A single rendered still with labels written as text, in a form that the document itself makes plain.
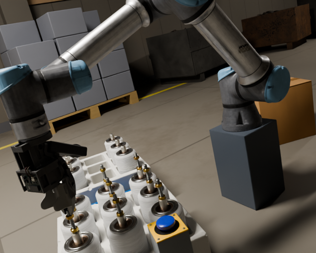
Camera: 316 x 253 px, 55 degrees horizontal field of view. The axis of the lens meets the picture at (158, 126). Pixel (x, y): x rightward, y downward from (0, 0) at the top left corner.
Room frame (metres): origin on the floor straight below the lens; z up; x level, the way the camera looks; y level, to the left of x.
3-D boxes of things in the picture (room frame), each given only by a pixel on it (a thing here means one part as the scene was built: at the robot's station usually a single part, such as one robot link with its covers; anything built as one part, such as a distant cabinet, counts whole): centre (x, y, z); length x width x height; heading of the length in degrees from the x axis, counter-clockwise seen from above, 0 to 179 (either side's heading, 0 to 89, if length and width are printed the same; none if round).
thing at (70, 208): (0.64, 0.26, 0.38); 0.06 x 0.03 x 0.09; 147
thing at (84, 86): (0.72, 0.19, 0.64); 0.11 x 0.11 x 0.08; 26
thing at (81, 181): (1.18, 0.39, 0.16); 0.10 x 0.10 x 0.18
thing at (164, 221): (0.55, 0.03, 0.32); 0.04 x 0.04 x 0.02
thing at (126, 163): (1.25, 0.17, 0.16); 0.10 x 0.10 x 0.18
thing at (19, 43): (3.59, 0.84, 0.57); 1.15 x 0.77 x 1.14; 124
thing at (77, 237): (0.67, 0.26, 0.26); 0.02 x 0.02 x 0.03
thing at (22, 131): (0.66, 0.27, 0.57); 0.08 x 0.08 x 0.05
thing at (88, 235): (0.67, 0.26, 0.25); 0.08 x 0.08 x 0.01
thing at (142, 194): (0.84, 0.06, 0.25); 0.08 x 0.08 x 0.01
